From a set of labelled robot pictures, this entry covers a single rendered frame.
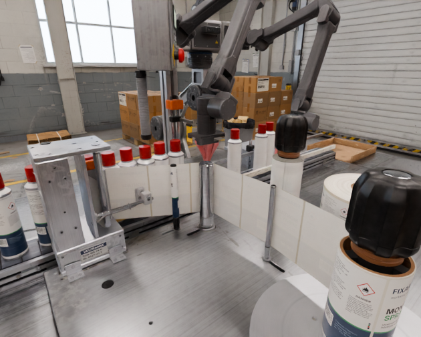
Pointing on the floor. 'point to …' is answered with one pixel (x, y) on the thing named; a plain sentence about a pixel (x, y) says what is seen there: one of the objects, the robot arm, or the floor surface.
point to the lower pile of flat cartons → (48, 137)
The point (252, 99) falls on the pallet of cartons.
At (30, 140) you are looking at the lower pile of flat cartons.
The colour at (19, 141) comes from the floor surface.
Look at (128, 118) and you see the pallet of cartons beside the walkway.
